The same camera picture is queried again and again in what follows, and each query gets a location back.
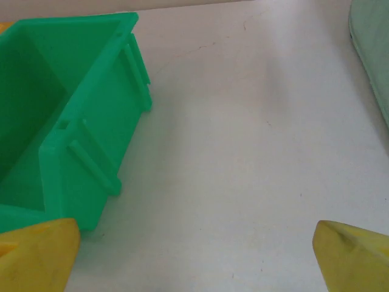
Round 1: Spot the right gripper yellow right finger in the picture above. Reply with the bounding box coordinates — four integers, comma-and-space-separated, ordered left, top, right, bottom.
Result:
313, 220, 389, 292

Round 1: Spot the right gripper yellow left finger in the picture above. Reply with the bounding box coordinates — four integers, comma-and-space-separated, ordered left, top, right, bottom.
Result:
0, 218, 81, 292

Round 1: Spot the green plastic bin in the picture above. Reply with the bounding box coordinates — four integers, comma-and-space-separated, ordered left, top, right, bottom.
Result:
0, 12, 153, 234

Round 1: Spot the mint green carry case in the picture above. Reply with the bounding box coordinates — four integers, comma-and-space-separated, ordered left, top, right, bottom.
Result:
348, 0, 389, 128

